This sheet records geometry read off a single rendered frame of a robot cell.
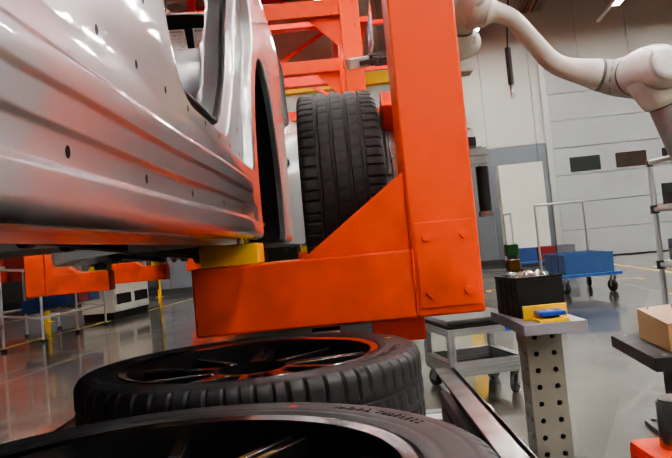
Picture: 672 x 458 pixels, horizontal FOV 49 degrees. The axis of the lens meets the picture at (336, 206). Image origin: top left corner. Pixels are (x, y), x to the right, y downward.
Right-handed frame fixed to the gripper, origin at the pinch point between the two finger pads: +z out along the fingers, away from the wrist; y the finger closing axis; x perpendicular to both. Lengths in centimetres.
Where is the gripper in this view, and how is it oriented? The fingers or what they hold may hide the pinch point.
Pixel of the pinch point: (357, 62)
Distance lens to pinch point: 217.2
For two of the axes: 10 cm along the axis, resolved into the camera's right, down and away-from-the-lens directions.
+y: -4.3, -3.0, 8.5
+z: -9.0, 2.3, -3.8
